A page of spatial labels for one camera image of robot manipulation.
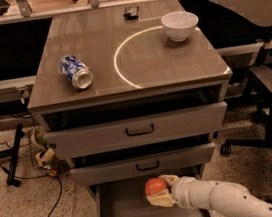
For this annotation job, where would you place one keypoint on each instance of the blue white soda can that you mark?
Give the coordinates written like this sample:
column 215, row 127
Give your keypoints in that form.
column 79, row 75

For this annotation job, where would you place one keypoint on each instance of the top grey drawer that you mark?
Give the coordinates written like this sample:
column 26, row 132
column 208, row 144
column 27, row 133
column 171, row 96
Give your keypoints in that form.
column 135, row 132

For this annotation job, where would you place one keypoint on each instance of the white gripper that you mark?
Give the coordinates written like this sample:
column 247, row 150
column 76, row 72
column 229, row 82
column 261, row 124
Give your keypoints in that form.
column 182, row 191

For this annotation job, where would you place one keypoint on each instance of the wire basket with items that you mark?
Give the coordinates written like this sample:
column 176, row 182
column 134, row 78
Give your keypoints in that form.
column 44, row 155

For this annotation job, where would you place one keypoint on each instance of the middle grey drawer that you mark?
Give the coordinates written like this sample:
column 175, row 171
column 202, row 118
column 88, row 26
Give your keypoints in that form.
column 143, row 165

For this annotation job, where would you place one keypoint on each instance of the grey side shelf rail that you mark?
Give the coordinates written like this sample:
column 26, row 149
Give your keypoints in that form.
column 16, row 88

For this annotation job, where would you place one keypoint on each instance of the black stand leg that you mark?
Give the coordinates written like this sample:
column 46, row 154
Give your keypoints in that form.
column 12, row 154

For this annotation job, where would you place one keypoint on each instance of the bottom grey drawer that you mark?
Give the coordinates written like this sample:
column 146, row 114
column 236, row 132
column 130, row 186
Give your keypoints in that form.
column 126, row 198

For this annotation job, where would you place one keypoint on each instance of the white ceramic bowl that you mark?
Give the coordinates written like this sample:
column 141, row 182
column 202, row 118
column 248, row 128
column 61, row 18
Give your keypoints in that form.
column 179, row 25

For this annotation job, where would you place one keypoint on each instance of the red apple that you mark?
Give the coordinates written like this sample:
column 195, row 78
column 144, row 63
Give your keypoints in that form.
column 155, row 185

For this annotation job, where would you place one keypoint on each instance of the grey drawer cabinet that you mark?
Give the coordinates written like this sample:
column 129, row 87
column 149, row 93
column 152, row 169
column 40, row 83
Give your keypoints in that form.
column 137, row 71

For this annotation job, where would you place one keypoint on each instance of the grey drawer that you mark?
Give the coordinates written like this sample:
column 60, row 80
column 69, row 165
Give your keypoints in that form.
column 135, row 132
column 126, row 198
column 143, row 165

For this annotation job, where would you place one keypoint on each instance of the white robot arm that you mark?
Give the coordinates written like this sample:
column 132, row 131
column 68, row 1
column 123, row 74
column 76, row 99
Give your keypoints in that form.
column 227, row 199

